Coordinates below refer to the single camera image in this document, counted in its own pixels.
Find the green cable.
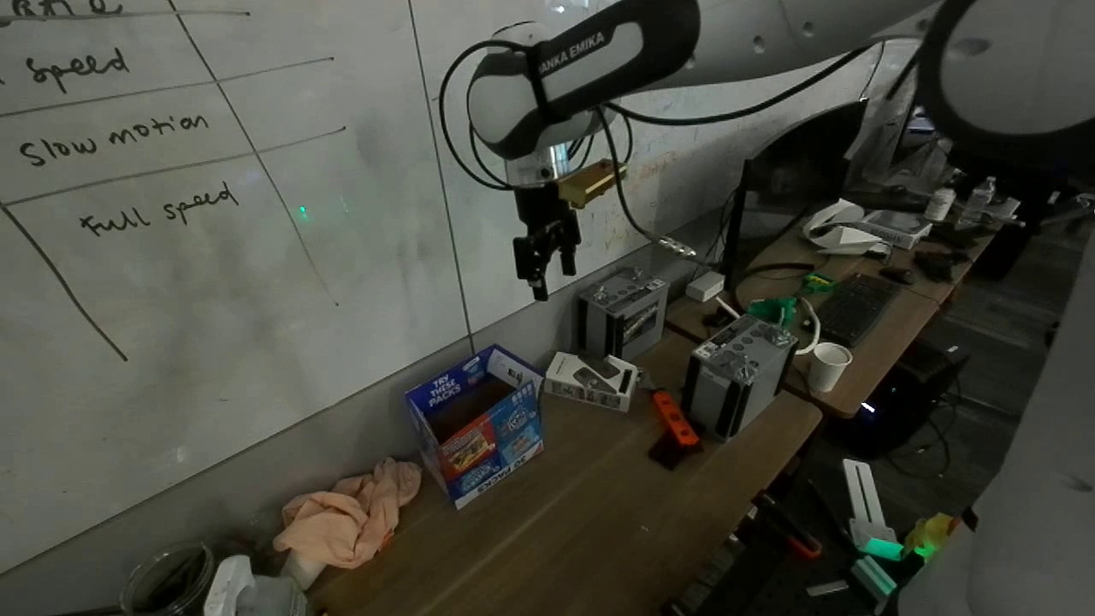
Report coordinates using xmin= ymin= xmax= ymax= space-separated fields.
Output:
xmin=747 ymin=272 xmax=843 ymax=329

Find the white power adapter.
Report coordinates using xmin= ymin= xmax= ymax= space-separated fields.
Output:
xmin=681 ymin=272 xmax=728 ymax=307

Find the crumpled white paper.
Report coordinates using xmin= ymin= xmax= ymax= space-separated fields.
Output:
xmin=799 ymin=196 xmax=934 ymax=262

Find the white paper cup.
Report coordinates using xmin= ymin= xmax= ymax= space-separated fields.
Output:
xmin=804 ymin=338 xmax=855 ymax=396

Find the black computer case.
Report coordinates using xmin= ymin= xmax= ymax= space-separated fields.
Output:
xmin=847 ymin=338 xmax=973 ymax=456

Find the blue cardboard box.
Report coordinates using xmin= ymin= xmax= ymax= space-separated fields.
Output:
xmin=405 ymin=344 xmax=547 ymax=515

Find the black flat screen panel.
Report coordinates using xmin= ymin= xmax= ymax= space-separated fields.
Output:
xmin=722 ymin=107 xmax=874 ymax=303

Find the grey metal box, silver tape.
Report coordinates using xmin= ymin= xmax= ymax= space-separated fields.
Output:
xmin=681 ymin=317 xmax=799 ymax=442

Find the white plastic bag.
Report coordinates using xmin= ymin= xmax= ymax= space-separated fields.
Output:
xmin=200 ymin=553 xmax=312 ymax=616

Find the whiteboard with handwriting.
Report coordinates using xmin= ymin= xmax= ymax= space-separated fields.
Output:
xmin=0 ymin=0 xmax=928 ymax=580

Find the red handled tool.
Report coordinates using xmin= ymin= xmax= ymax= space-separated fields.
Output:
xmin=756 ymin=490 xmax=829 ymax=566

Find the pink cloth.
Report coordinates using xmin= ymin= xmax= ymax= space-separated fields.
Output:
xmin=270 ymin=456 xmax=425 ymax=577

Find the clear plastic bottle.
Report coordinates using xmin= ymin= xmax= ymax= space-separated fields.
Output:
xmin=954 ymin=171 xmax=1002 ymax=230

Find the white flat bracket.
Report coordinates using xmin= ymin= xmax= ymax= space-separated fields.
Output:
xmin=838 ymin=456 xmax=898 ymax=553

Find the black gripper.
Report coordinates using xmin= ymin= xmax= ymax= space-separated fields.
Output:
xmin=505 ymin=177 xmax=589 ymax=304

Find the yellow green tool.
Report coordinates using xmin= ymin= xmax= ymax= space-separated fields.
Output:
xmin=903 ymin=512 xmax=952 ymax=563

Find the teal green clamp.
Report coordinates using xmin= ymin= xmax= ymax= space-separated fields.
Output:
xmin=847 ymin=531 xmax=918 ymax=604

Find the glass jar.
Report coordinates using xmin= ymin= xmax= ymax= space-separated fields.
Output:
xmin=116 ymin=542 xmax=219 ymax=616

